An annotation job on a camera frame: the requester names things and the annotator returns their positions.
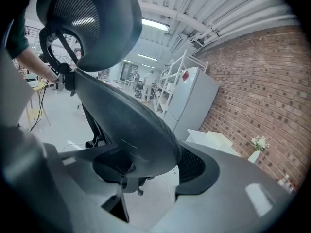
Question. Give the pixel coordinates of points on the person's green shirt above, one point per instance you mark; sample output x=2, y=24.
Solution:
x=17, y=38

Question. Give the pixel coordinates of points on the light wooden table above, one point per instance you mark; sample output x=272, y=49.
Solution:
x=36, y=91

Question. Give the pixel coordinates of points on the grey refrigerator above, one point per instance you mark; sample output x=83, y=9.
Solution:
x=192, y=101

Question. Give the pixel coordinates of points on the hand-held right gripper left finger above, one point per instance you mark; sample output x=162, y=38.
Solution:
x=73, y=183

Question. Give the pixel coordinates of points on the black office chair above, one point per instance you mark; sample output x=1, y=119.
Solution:
x=126, y=120

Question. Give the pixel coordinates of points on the white ceiling pipes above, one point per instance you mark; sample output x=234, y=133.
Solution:
x=255, y=18

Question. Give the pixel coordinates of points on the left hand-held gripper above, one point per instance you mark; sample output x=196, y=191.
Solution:
x=55, y=85

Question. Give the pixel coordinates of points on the black patterned bag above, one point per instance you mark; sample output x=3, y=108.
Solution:
x=139, y=94

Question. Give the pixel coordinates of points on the red paper tag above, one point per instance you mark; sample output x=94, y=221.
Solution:
x=185, y=75

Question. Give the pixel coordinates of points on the white shelving rack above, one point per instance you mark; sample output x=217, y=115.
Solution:
x=167, y=86

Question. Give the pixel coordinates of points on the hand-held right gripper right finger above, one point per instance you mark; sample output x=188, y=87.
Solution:
x=218, y=207

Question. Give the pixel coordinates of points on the white desk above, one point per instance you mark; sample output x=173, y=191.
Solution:
x=196, y=136

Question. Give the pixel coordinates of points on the person's left forearm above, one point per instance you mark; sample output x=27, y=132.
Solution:
x=36, y=64

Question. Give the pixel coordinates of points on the ceiling light tube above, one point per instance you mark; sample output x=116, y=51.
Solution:
x=155, y=24
x=147, y=57

